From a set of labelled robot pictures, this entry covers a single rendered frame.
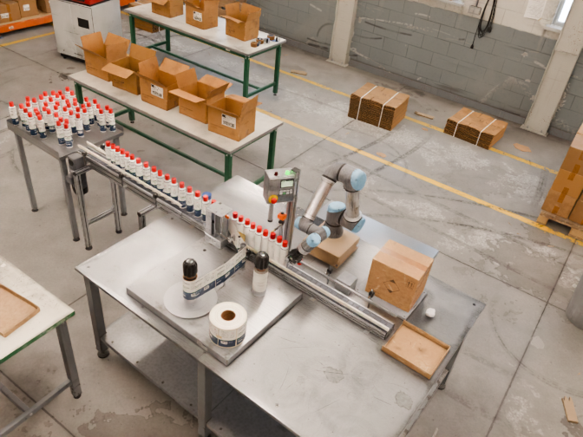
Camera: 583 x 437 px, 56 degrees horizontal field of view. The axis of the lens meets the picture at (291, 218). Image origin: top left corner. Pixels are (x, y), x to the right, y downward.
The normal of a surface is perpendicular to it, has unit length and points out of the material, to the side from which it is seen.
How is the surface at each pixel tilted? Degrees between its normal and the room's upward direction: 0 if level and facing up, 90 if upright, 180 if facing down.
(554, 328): 0
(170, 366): 1
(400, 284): 90
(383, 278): 90
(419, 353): 0
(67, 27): 90
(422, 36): 90
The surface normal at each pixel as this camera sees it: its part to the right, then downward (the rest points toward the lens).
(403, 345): 0.10, -0.79
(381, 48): -0.58, 0.44
